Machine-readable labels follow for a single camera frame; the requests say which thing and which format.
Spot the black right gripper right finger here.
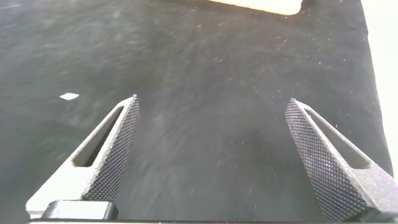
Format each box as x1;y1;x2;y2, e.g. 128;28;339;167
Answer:
284;97;398;223

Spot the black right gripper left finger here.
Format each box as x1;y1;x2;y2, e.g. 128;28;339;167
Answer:
25;94;141;219

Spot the small white paper scrap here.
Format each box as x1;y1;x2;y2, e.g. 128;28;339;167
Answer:
58;92;80;101

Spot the black tablecloth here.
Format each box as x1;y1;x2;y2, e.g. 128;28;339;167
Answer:
0;0;394;223

